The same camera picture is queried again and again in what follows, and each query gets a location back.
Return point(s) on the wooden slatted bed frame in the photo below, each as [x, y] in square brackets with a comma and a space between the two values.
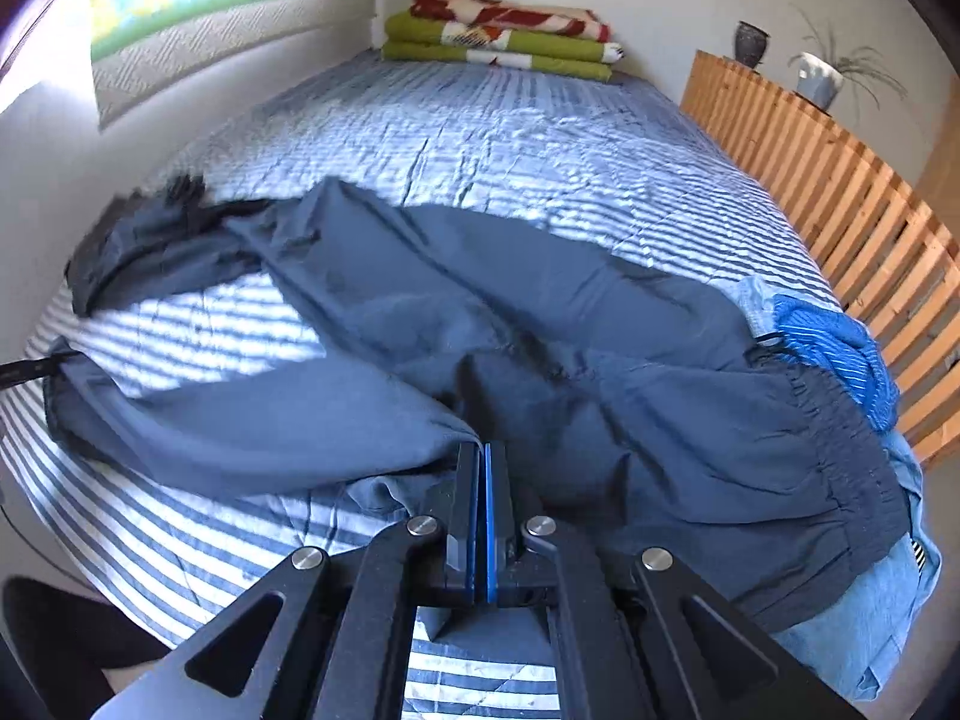
[862, 187]

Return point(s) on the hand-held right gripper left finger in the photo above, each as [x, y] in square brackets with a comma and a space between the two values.
[469, 517]

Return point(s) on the light blue denim garment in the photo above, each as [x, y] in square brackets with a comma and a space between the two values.
[862, 615]

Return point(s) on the blue white striped bedspread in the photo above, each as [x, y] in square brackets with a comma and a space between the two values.
[450, 127]

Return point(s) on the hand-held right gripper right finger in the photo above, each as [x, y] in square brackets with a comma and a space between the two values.
[493, 517]

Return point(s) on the white potted plant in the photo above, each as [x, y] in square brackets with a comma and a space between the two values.
[817, 79]

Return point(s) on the dark blue-grey pants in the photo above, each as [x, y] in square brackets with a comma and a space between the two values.
[562, 300]

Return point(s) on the dark vase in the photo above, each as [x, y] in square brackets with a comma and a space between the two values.
[751, 43]

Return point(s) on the red white folded blanket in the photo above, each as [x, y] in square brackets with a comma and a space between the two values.
[510, 15]

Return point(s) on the dark grey garment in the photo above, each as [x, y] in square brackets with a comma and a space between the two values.
[150, 247]

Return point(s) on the white textured wall panel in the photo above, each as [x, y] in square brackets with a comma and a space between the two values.
[225, 45]

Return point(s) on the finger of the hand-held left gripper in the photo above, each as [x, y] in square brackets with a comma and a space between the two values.
[30, 373]

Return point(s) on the bright blue striped shirt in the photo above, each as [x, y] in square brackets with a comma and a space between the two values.
[832, 345]

